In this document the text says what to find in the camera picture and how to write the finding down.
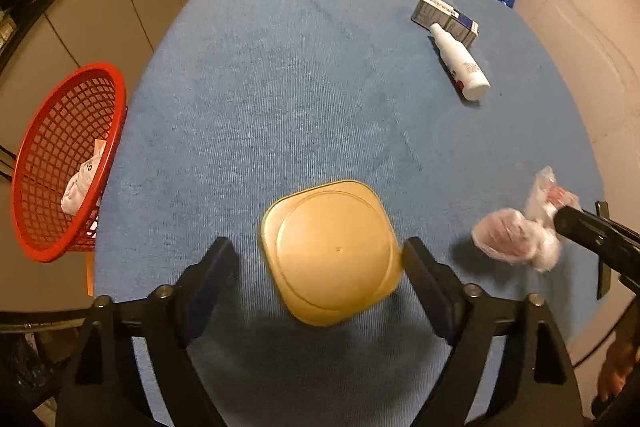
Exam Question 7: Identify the white plastic bottle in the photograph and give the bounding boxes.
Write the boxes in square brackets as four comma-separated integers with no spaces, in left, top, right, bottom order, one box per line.
[429,23,491,102]

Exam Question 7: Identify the clear red-printed plastic bag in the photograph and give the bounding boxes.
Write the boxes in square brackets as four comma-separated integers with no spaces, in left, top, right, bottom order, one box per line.
[471,166,576,273]

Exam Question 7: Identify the blue tablecloth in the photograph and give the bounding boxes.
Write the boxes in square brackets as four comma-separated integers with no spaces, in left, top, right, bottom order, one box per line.
[92,0,606,427]

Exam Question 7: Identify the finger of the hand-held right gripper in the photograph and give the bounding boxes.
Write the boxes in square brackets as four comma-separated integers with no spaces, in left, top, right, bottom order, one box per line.
[554,204,640,295]
[594,201,612,301]

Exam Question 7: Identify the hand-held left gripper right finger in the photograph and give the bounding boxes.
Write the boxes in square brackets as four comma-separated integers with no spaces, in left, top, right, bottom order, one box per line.
[402,237,586,427]

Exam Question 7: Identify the person's right hand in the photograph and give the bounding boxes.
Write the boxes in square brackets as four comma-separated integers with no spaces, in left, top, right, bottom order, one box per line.
[596,327,640,405]

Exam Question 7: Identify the blue and white box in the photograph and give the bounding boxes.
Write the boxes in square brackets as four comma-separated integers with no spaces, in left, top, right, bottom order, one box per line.
[411,0,480,48]

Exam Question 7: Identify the white kitchen base cabinets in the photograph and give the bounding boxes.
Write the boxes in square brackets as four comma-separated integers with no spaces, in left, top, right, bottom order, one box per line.
[0,0,446,308]

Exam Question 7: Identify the gold square tin container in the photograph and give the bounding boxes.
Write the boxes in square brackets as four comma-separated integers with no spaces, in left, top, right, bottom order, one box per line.
[257,179,403,328]

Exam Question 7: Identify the red plastic mesh basket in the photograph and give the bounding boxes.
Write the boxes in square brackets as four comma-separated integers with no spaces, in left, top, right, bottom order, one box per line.
[11,63,128,264]

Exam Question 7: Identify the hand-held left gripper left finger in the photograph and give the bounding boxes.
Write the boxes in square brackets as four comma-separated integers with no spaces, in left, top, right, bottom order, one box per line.
[55,236,241,427]

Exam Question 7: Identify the white crumpled packet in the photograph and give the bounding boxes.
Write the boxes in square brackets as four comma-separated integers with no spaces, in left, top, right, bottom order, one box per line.
[61,139,109,216]

